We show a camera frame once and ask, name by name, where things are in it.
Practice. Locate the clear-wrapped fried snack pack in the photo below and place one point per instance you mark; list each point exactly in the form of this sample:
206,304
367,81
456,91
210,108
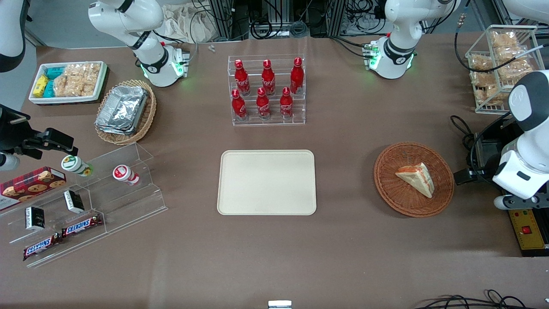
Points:
510,53
489,94
512,71
504,39
482,78
481,63

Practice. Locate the stacked foil containers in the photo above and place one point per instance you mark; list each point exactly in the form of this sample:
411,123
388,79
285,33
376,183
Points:
122,109

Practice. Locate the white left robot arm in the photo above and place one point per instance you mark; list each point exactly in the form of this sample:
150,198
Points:
396,47

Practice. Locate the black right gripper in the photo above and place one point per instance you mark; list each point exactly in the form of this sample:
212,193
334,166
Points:
12,134

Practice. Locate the yellow small carton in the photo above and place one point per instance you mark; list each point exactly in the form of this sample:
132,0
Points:
40,85

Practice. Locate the red tartan cookie box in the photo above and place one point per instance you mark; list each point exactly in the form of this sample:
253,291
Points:
30,186

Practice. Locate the beige cloth bag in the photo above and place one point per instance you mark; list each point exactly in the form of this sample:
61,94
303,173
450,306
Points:
184,23

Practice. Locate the clear-wrapped rice cracker pack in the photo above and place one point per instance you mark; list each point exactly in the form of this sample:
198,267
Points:
61,86
83,77

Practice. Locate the white rectangular snack bin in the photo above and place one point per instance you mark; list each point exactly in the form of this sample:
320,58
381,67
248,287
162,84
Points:
101,81

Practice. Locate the beige rectangular tray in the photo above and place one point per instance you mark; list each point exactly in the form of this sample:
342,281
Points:
266,182

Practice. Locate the green-capped yoghurt bottle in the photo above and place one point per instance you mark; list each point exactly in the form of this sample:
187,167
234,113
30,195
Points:
75,165

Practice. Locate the clear acrylic bottle rack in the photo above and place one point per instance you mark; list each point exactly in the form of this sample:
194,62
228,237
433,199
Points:
274,122

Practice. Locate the red-capped yoghurt bottle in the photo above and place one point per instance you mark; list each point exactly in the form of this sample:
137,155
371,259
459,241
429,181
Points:
125,174

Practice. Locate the brown snickers bar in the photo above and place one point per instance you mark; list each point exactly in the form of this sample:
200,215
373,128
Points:
40,247
81,226

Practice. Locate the light oval wicker basket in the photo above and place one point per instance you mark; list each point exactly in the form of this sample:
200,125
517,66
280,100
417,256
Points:
148,120

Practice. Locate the black appliance with yellow panel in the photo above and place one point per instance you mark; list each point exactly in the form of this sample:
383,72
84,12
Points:
529,231

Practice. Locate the small black drink carton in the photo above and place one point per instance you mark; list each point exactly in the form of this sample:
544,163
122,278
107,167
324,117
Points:
35,218
73,201

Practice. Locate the clear acrylic stepped shelf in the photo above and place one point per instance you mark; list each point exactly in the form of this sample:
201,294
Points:
124,206

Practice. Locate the teal small carton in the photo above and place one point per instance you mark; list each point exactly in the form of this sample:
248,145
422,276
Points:
49,89
55,73

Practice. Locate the brown round wicker basket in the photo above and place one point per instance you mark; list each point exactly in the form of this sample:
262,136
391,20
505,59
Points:
394,193

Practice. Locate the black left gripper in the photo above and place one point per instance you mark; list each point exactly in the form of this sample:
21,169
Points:
481,168

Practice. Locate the red cola bottle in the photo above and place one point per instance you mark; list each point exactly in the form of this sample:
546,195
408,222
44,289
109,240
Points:
239,107
263,105
286,105
242,79
297,77
268,79

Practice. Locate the triangle sandwich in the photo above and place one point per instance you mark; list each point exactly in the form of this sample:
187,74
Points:
418,178

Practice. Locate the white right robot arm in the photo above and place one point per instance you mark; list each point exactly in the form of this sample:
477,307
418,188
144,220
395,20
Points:
148,51

